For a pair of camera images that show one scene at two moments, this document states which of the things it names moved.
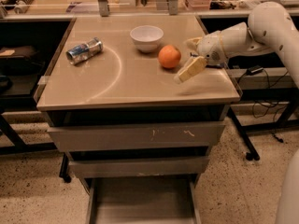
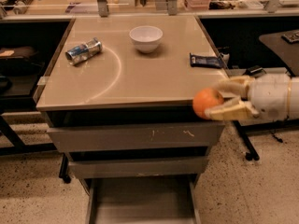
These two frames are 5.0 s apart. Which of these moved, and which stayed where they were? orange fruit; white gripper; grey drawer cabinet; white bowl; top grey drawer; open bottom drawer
Moved: white gripper; orange fruit
Stayed: grey drawer cabinet; top grey drawer; white bowl; open bottom drawer
